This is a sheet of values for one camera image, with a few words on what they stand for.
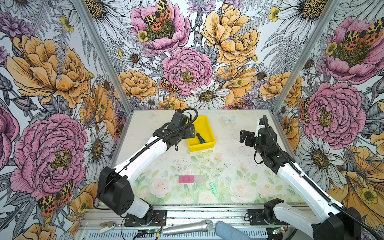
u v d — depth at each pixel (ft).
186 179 2.85
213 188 2.71
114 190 1.35
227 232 2.25
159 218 2.42
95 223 2.35
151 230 2.34
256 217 2.41
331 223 1.24
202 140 3.32
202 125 3.85
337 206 1.32
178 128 1.83
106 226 2.31
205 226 2.25
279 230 2.34
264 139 1.96
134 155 1.55
